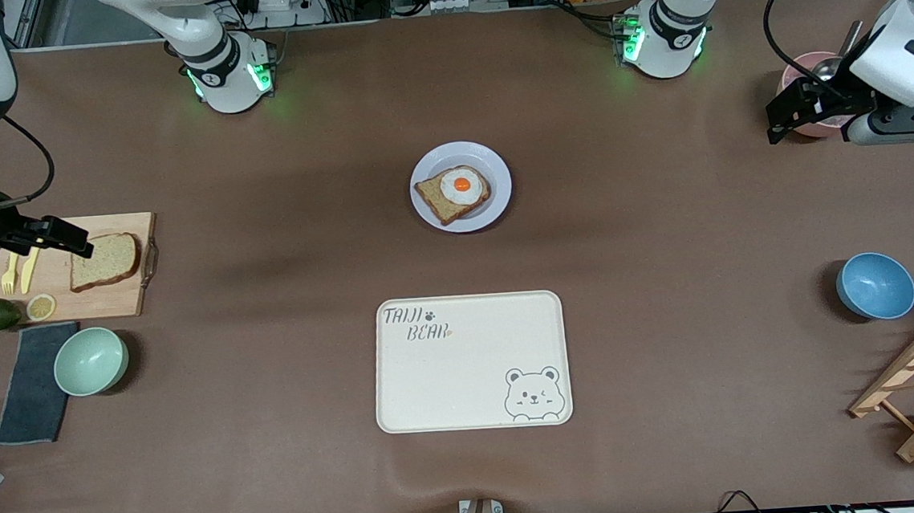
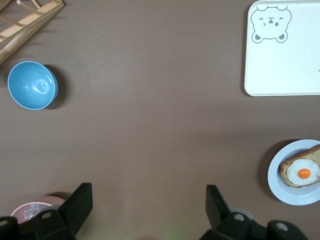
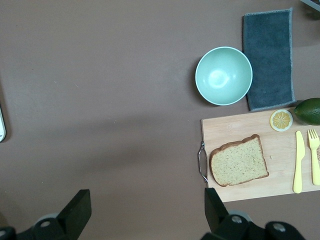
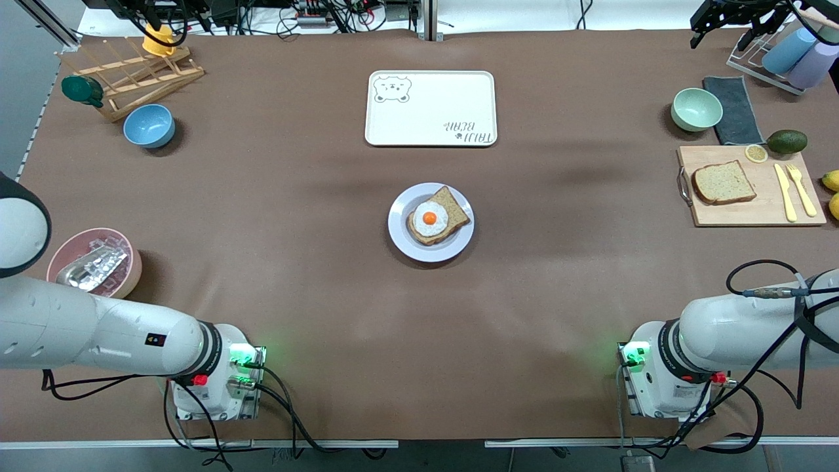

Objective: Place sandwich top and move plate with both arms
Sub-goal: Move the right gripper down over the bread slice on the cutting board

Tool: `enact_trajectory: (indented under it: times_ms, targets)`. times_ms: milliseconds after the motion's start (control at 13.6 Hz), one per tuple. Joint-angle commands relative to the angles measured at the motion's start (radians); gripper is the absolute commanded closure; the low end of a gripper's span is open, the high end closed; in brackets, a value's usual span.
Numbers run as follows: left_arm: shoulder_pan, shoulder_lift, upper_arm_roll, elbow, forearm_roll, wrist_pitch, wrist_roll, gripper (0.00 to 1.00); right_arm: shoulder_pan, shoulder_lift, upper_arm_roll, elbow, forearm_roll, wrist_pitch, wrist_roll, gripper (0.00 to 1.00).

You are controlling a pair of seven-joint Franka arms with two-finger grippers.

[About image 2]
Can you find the blue bowl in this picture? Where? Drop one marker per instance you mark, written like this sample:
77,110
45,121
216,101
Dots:
32,85

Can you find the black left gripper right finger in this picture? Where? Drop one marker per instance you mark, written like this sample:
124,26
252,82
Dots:
220,215

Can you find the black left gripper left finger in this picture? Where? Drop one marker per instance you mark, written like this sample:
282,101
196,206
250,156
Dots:
75,210

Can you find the pink bowl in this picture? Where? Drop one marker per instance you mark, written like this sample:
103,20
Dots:
51,201

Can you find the cream tray with bear print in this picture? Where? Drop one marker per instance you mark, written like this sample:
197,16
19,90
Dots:
287,70

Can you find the pale blue round plate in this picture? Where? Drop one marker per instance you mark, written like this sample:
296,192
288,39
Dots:
273,177

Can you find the brown bread slice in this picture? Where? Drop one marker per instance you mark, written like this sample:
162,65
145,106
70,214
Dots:
310,155

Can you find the wooden dish rack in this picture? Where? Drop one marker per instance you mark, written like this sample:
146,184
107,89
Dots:
25,40

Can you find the fried egg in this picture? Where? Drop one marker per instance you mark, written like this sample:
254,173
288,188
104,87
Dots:
296,167

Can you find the clear ice cubes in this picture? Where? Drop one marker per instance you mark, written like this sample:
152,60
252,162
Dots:
31,212

